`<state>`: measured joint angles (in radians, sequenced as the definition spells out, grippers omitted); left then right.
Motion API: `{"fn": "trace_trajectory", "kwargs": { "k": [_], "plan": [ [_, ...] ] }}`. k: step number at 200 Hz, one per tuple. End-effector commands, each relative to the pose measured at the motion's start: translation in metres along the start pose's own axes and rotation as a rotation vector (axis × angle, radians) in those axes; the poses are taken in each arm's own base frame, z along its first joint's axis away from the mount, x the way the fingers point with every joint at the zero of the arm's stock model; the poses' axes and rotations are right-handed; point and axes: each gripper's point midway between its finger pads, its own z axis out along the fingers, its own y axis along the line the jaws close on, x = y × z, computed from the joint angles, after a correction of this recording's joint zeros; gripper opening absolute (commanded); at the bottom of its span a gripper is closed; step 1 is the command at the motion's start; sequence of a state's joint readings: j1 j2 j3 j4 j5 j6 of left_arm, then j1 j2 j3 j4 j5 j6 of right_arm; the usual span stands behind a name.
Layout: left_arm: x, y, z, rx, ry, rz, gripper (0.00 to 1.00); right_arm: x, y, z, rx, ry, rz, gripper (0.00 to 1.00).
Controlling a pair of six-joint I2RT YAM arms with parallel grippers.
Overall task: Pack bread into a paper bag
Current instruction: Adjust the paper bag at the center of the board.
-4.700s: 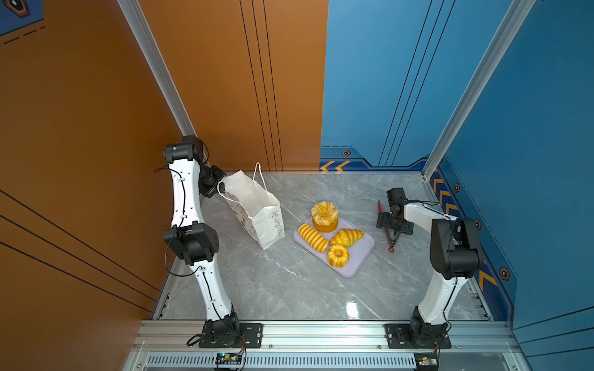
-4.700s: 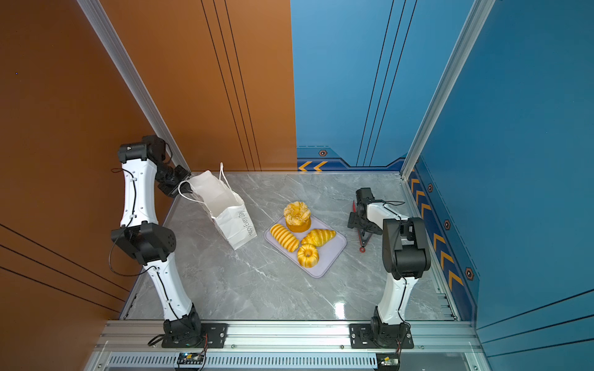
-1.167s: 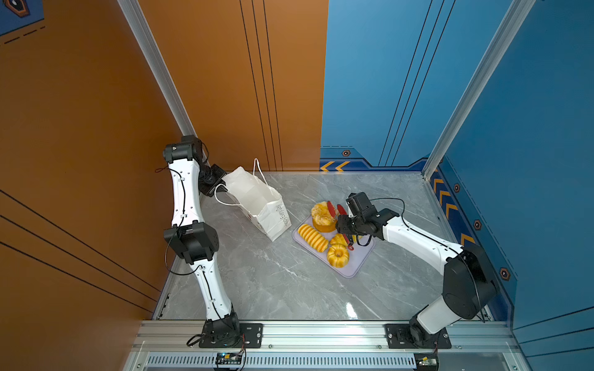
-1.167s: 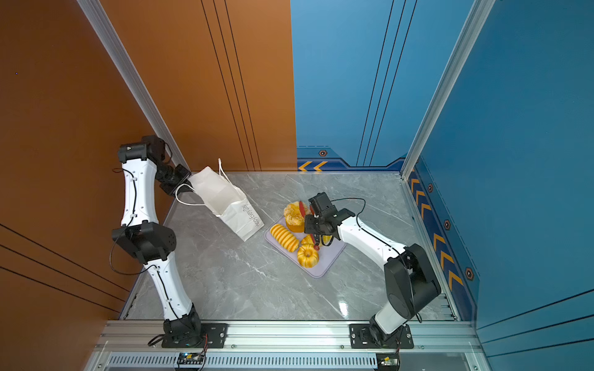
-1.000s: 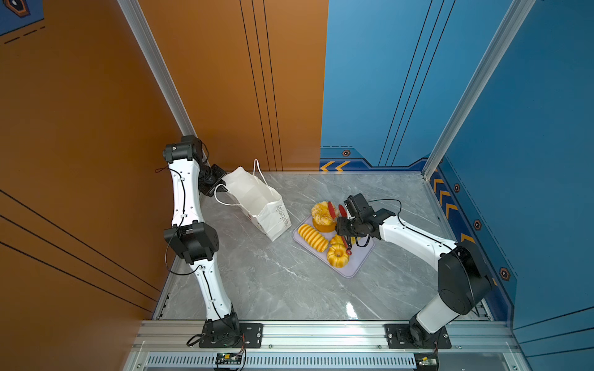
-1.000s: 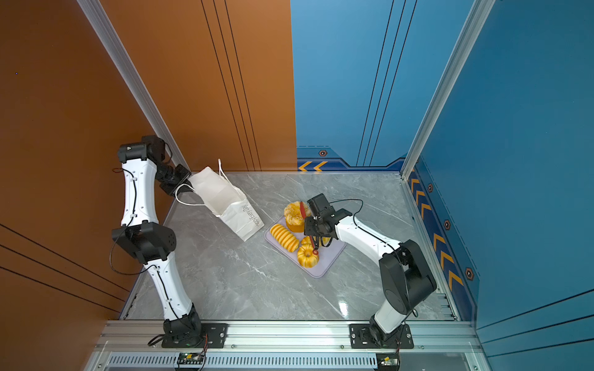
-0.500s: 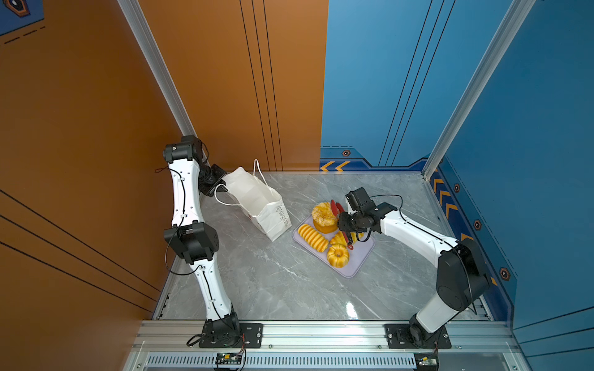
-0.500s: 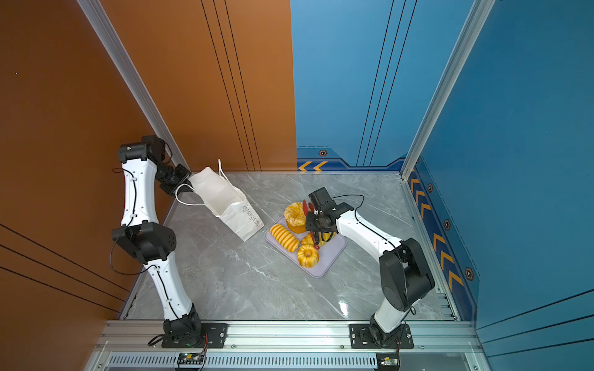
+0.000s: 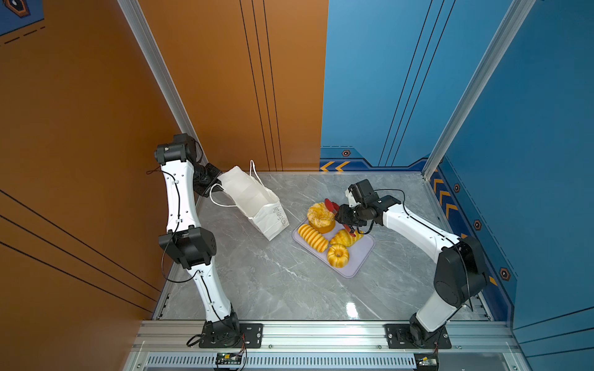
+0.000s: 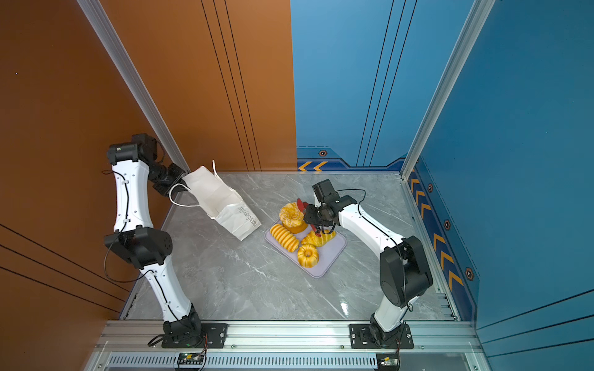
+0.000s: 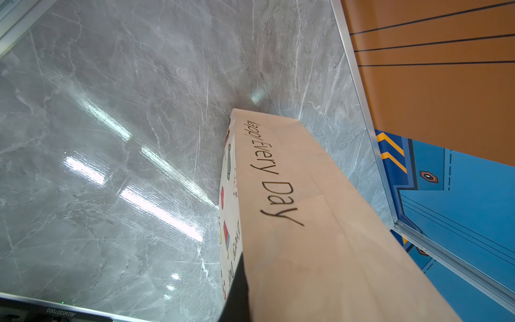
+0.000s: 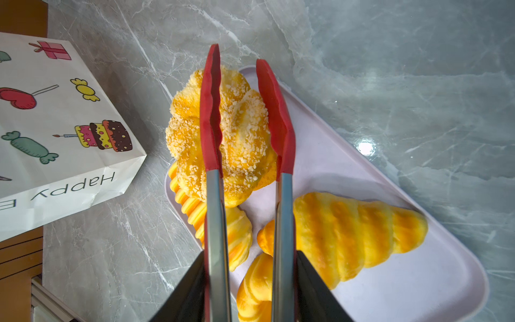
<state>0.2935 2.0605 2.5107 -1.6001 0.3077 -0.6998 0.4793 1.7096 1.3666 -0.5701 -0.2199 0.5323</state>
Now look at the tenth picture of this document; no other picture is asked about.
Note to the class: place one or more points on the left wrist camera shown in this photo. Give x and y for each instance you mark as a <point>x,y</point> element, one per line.
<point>148,144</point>

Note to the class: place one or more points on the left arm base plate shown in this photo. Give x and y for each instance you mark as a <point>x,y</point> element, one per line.
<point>211,336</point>

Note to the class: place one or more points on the aluminium corner post left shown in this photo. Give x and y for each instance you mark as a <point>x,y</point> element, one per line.
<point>110,40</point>

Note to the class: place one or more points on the red metal tongs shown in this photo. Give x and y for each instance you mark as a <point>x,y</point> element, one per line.
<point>311,216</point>

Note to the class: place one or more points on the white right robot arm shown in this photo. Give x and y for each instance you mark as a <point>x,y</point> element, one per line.
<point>404,272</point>

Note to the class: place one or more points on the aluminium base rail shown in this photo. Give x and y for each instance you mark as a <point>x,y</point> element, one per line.
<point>289,345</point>

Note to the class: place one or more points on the crumb topped round bread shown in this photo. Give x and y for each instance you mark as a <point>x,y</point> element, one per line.
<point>292,218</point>

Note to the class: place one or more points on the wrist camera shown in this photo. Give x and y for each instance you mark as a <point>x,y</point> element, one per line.
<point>148,144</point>
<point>324,192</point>

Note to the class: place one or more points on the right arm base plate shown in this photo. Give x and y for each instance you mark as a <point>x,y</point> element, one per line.
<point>371,336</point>

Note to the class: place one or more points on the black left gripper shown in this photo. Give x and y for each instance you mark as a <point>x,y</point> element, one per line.
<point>178,173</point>

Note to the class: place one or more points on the aluminium corner post right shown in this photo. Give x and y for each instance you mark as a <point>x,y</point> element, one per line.
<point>468,36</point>

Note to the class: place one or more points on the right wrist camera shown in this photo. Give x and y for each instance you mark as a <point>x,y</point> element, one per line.
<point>324,192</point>

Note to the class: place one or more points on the small bundt bread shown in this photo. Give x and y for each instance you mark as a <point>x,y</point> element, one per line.
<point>308,256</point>

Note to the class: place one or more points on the white printed paper bag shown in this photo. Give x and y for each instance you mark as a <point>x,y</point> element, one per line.
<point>218,200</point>

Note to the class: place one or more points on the controller board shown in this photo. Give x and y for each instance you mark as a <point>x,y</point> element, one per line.
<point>190,359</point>
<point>388,362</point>

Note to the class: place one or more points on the yellow croissant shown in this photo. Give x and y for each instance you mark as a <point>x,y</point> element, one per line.
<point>318,240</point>

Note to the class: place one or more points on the right controller board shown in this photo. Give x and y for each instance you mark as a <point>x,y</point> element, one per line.
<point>388,362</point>

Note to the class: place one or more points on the aluminium corner post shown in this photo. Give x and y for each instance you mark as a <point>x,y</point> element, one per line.
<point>468,36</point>
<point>110,40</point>

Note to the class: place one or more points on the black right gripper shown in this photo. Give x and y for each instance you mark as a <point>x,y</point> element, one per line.
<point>309,218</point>

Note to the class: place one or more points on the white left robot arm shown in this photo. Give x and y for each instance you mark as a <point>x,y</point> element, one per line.
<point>136,166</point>

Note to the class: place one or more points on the left controller board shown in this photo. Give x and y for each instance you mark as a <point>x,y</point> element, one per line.
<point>190,359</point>

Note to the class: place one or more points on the striped long bread loaf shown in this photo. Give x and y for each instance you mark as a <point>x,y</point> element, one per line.
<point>285,238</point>

